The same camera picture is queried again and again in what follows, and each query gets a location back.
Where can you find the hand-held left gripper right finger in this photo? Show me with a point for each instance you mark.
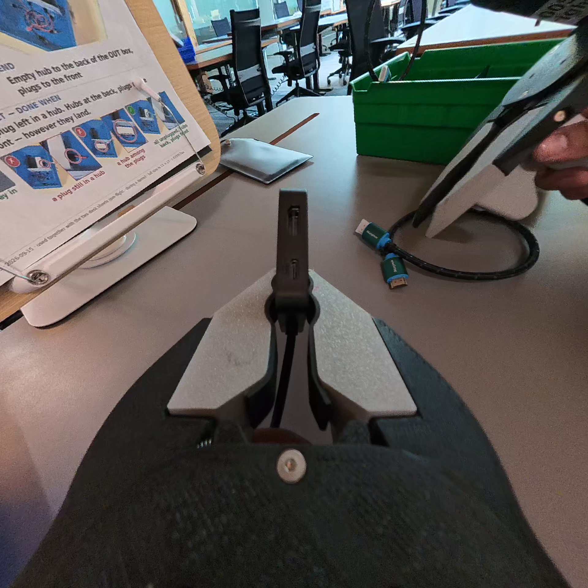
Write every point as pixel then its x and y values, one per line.
pixel 363 363

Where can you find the printed instruction sheet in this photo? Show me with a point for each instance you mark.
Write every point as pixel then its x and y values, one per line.
pixel 92 115

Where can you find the black office chair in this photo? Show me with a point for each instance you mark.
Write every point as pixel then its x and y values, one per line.
pixel 305 46
pixel 248 59
pixel 363 41

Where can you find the small blue bins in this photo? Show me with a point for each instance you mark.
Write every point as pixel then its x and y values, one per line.
pixel 186 49

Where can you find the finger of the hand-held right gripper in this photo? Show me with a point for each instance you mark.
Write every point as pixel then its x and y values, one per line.
pixel 464 156
pixel 482 193

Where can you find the silver grey pouch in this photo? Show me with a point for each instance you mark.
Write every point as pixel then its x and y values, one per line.
pixel 266 158

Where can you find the green plastic bin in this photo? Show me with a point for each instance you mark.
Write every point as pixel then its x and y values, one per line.
pixel 413 115

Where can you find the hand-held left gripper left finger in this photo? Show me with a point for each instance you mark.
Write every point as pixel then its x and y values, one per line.
pixel 225 363

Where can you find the person's right hand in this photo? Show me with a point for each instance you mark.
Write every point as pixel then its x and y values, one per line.
pixel 565 147

